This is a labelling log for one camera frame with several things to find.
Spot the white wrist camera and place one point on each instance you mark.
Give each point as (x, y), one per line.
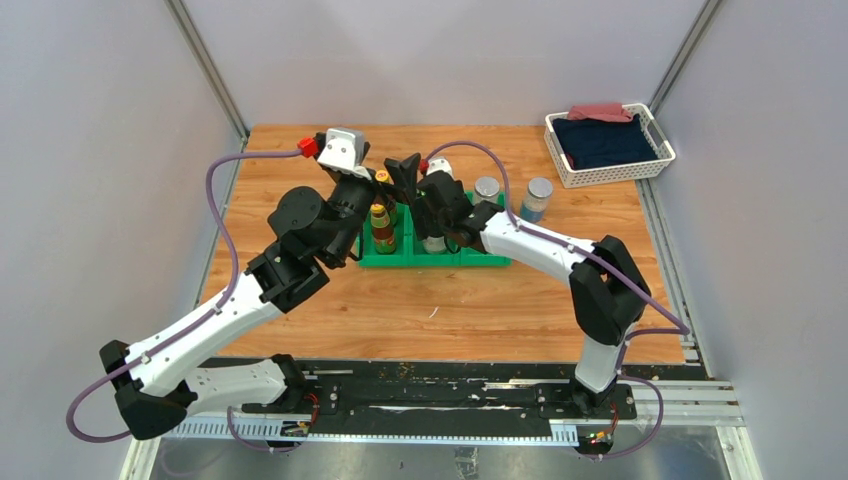
(435, 165)
(340, 150)

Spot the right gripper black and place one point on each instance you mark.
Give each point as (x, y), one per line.
(420, 210)

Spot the pink folded cloth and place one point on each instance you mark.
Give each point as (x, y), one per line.
(604, 112)

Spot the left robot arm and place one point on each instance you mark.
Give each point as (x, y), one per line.
(163, 380)

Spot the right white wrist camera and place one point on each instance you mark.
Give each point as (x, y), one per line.
(435, 165)

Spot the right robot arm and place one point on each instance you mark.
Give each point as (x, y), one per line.
(608, 292)

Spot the green three-compartment plastic bin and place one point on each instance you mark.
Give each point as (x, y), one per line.
(410, 252)

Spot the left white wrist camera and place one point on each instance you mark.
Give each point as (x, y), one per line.
(340, 150)

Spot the aluminium rail frame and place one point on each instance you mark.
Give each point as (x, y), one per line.
(479, 412)

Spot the silver-lid jar in bin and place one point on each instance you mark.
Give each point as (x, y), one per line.
(486, 188)

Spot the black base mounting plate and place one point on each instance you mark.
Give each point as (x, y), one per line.
(372, 369)

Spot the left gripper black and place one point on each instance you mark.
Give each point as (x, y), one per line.
(403, 173)

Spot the black-spout seasoning jar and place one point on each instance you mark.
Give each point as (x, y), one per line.
(435, 245)

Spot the white perforated plastic basket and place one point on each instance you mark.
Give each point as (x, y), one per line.
(571, 178)

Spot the dark blue folded cloth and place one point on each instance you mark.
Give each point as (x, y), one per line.
(591, 144)

